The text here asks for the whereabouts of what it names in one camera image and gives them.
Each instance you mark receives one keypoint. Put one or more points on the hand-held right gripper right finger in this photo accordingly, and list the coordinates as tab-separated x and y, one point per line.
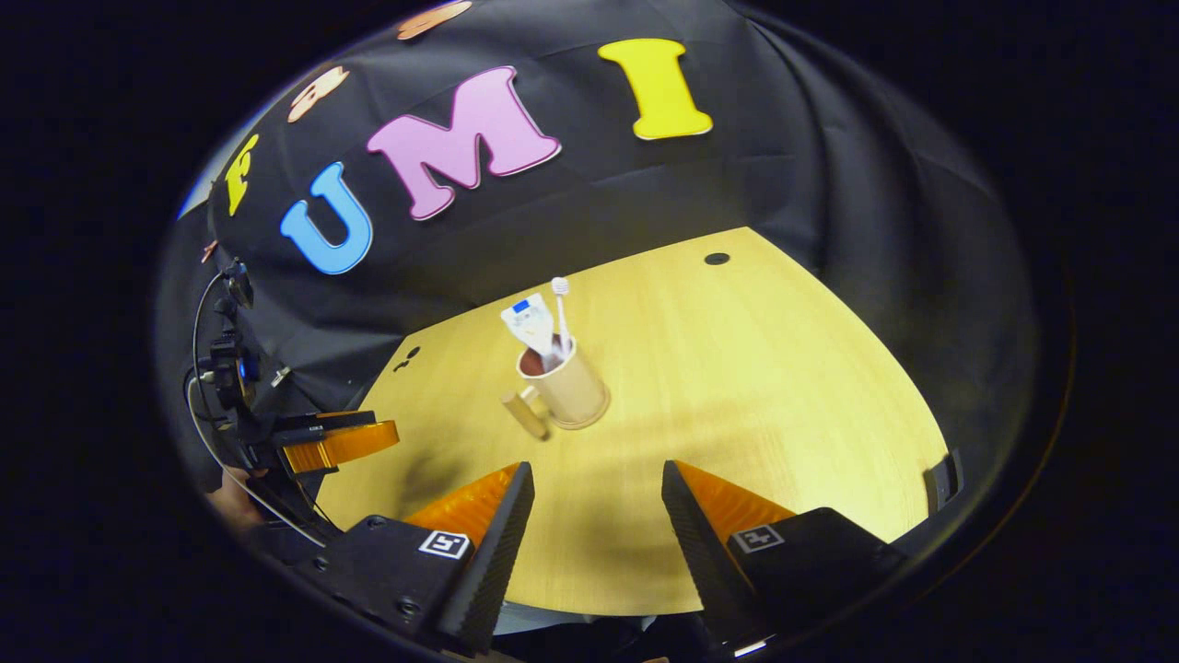
700	552

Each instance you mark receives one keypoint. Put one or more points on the silver backdrop clip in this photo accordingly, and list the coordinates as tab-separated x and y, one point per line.
281	377

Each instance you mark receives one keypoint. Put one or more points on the white toothpaste tube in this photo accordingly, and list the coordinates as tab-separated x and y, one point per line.
532	324

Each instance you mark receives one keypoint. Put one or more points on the wooden desktop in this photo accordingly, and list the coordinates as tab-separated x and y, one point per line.
737	387

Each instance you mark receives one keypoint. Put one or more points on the black backdrop cloth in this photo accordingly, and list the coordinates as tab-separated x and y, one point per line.
737	184

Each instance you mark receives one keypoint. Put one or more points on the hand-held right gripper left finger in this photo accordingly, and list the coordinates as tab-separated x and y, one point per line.
493	562

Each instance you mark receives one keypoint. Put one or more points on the black desk edge bracket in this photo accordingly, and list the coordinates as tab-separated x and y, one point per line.
943	481

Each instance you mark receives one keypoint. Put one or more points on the pale pink toothbrush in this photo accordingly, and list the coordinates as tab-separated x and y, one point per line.
562	318

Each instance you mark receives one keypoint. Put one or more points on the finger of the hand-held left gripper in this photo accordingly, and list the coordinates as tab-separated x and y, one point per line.
322	424
345	446

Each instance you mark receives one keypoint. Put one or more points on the copper backdrop clip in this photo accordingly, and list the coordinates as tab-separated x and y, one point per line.
209	251

